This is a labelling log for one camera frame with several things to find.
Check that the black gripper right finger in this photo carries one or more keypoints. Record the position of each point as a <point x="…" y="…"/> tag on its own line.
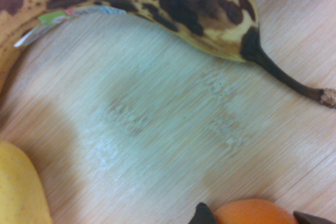
<point x="312" y="219"/>

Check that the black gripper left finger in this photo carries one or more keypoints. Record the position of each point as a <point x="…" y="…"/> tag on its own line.
<point x="202" y="214"/>

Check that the orange tangerine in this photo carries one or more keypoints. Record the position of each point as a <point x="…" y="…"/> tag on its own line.
<point x="254" y="213"/>

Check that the light wooden tray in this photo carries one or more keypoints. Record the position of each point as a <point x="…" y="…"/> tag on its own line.
<point x="157" y="119"/>

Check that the yellow banana in tray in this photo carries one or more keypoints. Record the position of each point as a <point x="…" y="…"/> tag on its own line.
<point x="18" y="187"/>

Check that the brown spotted banana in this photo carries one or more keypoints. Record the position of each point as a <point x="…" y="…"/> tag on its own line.
<point x="183" y="11"/>

